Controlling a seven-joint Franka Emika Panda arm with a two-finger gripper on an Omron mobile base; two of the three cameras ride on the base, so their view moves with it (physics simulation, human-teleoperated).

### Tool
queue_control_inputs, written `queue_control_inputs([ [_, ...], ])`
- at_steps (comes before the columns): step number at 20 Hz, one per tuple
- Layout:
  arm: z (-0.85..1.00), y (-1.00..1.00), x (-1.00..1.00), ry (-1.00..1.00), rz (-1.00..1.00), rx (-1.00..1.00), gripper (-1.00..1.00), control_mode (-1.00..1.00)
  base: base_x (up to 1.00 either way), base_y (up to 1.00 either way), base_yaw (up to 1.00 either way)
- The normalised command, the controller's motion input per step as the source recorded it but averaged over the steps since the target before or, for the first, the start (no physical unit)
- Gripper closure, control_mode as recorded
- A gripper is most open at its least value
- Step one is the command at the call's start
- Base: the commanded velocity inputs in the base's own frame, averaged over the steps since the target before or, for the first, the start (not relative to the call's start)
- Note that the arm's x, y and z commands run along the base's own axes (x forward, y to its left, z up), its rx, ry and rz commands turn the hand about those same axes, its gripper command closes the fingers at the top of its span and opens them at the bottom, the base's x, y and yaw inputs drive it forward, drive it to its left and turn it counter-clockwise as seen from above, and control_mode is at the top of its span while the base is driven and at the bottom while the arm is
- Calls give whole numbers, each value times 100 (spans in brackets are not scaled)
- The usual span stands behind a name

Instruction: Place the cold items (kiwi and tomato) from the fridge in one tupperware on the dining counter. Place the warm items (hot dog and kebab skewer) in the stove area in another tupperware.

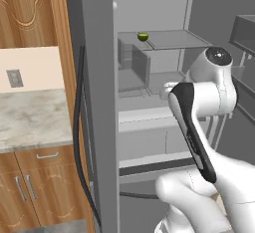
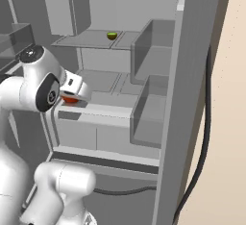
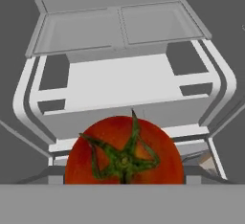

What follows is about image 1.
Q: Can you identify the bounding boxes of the grey fridge door with handle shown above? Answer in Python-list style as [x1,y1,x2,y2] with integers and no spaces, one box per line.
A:
[64,0,121,233]

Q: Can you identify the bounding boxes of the silver drawer handle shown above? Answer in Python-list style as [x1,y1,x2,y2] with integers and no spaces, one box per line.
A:
[36,151,61,160]

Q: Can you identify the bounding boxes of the grey fridge door with bins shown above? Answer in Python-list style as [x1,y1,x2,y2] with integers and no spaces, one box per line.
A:
[228,13,255,151]

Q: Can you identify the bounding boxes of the clear fridge drawer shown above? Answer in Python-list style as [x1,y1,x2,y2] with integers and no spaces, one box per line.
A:
[118,38,151,93]

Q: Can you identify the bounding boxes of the wooden wall cupboard door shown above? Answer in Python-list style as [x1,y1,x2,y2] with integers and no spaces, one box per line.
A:
[0,0,58,50]

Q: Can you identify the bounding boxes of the grey wall socket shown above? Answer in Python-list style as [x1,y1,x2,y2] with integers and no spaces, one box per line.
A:
[6,69,25,89]

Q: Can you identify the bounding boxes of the glass fridge shelf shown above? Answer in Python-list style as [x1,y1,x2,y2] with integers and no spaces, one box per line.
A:
[118,29,213,52]

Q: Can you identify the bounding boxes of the tall wooden side panel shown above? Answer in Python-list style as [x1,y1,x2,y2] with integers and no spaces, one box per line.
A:
[47,0,97,233]

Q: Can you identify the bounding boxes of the silver cupboard door handle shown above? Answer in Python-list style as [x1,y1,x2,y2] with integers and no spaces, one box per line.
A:
[25,174,39,201]
[14,175,28,202]

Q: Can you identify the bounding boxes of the grey fridge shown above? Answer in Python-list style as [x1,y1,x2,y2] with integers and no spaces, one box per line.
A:
[112,0,255,233]

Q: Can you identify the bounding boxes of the wooden drawer front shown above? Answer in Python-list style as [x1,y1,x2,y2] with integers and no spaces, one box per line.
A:
[14,144,77,172]

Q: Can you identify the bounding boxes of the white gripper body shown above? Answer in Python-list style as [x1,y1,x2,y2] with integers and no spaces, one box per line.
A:
[159,81,180,102]

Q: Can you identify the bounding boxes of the dark freezer drawer handle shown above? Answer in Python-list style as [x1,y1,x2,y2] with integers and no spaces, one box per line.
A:
[119,191,160,200]

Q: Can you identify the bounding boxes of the wooden base cupboard door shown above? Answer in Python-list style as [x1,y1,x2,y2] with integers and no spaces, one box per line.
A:
[19,165,96,233]
[0,152,42,233]

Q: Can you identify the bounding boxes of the black curved fridge handle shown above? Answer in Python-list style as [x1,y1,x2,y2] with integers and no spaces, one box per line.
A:
[73,45,103,229]

